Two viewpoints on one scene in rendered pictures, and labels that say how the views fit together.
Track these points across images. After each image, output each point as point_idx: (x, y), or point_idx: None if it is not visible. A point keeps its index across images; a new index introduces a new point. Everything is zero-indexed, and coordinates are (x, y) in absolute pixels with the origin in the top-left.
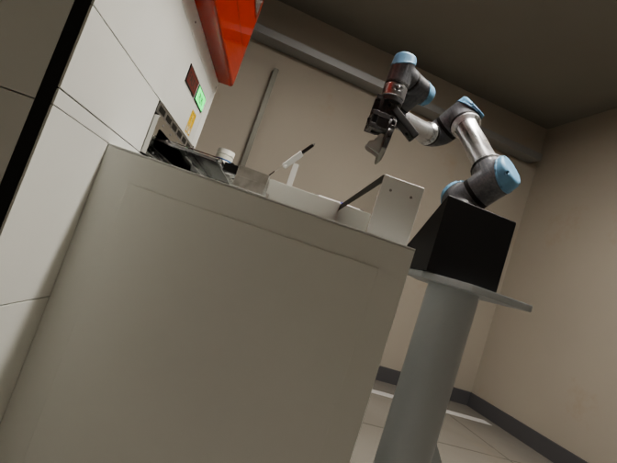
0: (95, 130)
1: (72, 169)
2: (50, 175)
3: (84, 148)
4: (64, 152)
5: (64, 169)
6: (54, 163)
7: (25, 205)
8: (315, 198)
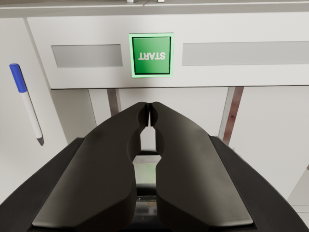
0: (301, 206)
1: (294, 188)
2: (304, 182)
3: (299, 197)
4: (308, 191)
5: (299, 186)
6: (308, 187)
7: (304, 172)
8: (69, 133)
